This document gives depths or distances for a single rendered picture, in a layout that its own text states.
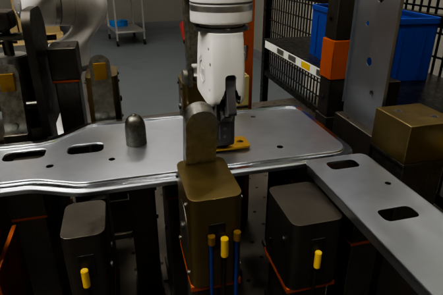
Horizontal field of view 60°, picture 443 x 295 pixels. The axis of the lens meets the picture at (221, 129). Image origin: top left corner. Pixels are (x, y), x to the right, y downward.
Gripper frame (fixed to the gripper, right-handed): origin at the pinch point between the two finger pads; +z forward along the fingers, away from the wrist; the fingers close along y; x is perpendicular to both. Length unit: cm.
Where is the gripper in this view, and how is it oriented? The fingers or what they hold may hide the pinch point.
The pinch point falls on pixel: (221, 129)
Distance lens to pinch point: 58.7
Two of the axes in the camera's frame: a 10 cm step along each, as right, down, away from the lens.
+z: 0.0, 9.2, 4.0
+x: 9.7, -1.0, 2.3
